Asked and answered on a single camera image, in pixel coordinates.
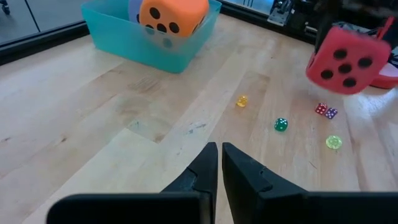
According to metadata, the orange foam die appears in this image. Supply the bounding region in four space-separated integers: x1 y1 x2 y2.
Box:
139 0 210 40

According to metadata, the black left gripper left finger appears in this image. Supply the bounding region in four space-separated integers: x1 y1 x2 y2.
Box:
46 142 218 224

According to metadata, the red foam die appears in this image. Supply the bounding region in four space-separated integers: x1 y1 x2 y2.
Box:
305 26 392 95

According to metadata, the small green die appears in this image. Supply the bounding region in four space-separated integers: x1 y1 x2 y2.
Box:
274 117 289 133

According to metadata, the small lime die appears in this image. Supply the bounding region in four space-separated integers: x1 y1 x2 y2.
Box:
325 134 343 151

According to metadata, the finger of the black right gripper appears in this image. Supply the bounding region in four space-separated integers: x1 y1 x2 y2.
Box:
313 14 336 56

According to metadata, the small yellow die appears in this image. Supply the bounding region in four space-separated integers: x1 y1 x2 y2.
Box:
235 95 249 108

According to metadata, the purple foam die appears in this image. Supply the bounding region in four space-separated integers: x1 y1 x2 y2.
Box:
127 0 144 24

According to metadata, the teal plastic bin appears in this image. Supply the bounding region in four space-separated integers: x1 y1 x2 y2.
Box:
81 0 222 75

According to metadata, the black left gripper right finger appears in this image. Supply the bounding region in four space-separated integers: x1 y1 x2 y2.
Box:
221 142 398 224

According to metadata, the small purple die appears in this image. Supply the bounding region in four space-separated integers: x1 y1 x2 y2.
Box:
324 107 339 120

